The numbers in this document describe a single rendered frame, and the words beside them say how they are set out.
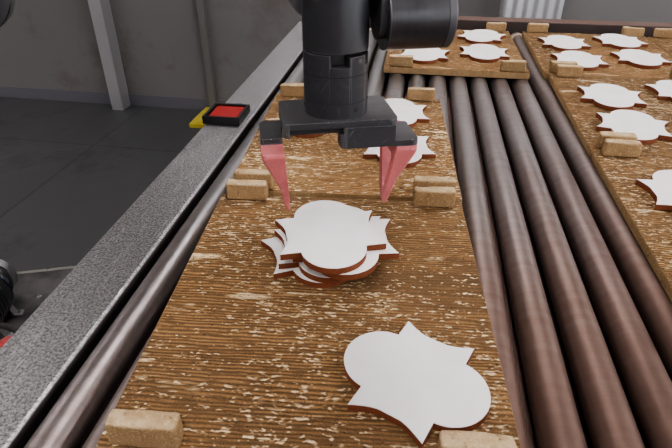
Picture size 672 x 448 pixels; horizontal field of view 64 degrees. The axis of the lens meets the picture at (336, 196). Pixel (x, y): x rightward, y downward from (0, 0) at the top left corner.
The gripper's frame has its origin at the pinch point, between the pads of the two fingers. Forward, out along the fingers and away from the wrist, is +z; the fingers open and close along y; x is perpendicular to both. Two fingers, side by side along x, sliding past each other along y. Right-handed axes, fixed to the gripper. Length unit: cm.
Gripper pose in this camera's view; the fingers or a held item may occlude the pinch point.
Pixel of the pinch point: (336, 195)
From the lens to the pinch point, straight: 53.3
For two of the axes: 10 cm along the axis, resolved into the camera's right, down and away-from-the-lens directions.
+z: 0.0, 8.7, 4.9
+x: -1.5, -4.8, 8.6
